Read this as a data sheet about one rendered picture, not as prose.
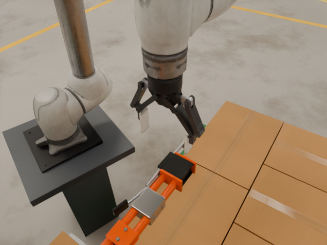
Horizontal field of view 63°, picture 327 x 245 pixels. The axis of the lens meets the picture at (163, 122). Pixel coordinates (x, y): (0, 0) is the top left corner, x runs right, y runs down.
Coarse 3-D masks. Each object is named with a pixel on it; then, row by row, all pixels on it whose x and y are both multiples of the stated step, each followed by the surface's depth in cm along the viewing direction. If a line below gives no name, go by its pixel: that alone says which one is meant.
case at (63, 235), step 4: (64, 232) 79; (60, 236) 78; (64, 236) 78; (68, 236) 78; (56, 240) 77; (60, 240) 77; (64, 240) 77; (68, 240) 77; (72, 240) 77; (52, 244) 76; (56, 244) 76; (60, 244) 76; (64, 244) 76; (68, 244) 76; (72, 244) 76; (76, 244) 76
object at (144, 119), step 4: (144, 108) 69; (140, 112) 68; (144, 112) 68; (140, 116) 68; (144, 116) 69; (140, 120) 69; (144, 120) 70; (148, 120) 72; (140, 124) 70; (144, 124) 71; (148, 124) 73; (144, 128) 72
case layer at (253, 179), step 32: (224, 128) 166; (256, 128) 166; (288, 128) 166; (224, 160) 148; (256, 160) 148; (288, 160) 148; (320, 160) 147; (160, 192) 134; (192, 192) 134; (224, 192) 134; (256, 192) 133; (288, 192) 133; (320, 192) 133; (160, 224) 122; (192, 224) 122; (224, 224) 122; (256, 224) 122; (288, 224) 121; (320, 224) 121
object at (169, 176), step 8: (176, 152) 81; (168, 160) 78; (176, 160) 78; (184, 160) 78; (192, 160) 78; (168, 168) 76; (176, 168) 76; (184, 168) 76; (192, 168) 80; (168, 176) 75; (176, 176) 74; (184, 176) 77; (168, 184) 78
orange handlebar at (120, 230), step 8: (160, 176) 76; (152, 184) 74; (160, 184) 75; (176, 184) 75; (168, 192) 72; (128, 216) 68; (144, 216) 68; (120, 224) 66; (128, 224) 67; (144, 224) 66; (112, 232) 64; (120, 232) 64; (128, 232) 64; (136, 232) 64; (104, 240) 64; (112, 240) 63; (120, 240) 63; (128, 240) 63; (136, 240) 65
